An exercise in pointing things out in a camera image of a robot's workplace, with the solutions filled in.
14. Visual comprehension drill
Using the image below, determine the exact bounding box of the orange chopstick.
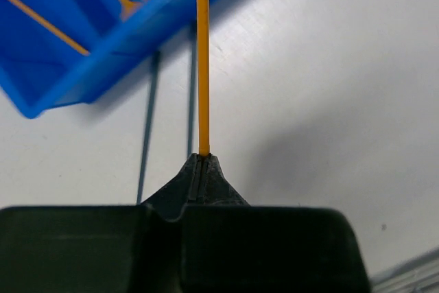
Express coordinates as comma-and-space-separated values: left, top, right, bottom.
7, 0, 90, 56
196, 0, 210, 156

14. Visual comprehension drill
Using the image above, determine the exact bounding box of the blue divided plastic tray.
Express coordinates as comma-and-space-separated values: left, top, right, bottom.
1, 0, 196, 119

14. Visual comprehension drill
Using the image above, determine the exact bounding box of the dark blue chopstick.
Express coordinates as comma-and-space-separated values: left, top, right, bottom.
187, 21, 197, 157
136, 51, 161, 204

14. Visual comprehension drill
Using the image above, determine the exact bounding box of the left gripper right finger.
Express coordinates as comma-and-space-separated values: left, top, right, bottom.
181, 156, 370, 292

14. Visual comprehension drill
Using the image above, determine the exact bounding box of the aluminium table frame rail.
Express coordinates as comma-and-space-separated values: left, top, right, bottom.
370, 249, 438, 293

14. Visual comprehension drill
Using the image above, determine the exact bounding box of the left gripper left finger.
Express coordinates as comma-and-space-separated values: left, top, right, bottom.
1, 154, 198, 292

